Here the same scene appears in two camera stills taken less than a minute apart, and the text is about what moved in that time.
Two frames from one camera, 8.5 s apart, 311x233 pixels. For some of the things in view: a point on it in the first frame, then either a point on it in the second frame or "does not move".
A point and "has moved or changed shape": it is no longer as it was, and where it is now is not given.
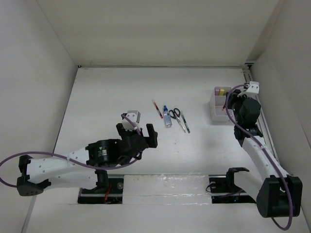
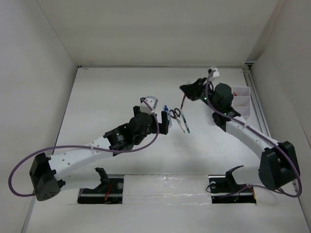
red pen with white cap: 157,108 has moved or changed shape
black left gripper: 151,140 to 161,127
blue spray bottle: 167,117 does not move
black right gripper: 233,96 to 194,90
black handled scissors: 175,114 does not move
